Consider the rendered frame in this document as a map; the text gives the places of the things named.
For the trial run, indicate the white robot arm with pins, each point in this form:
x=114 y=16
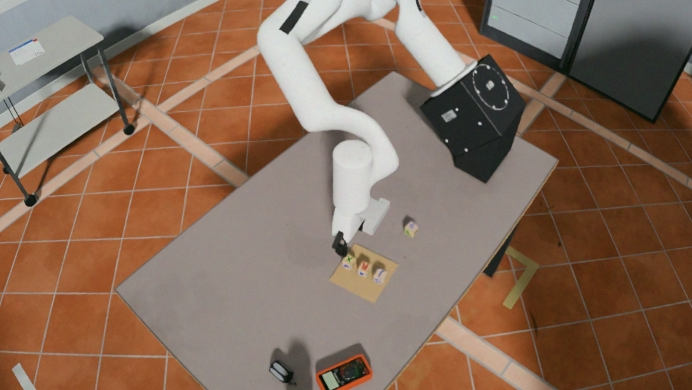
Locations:
x=355 y=167

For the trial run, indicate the tan square mat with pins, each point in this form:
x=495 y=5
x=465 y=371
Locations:
x=363 y=287

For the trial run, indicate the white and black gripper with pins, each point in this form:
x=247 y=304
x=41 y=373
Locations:
x=344 y=226

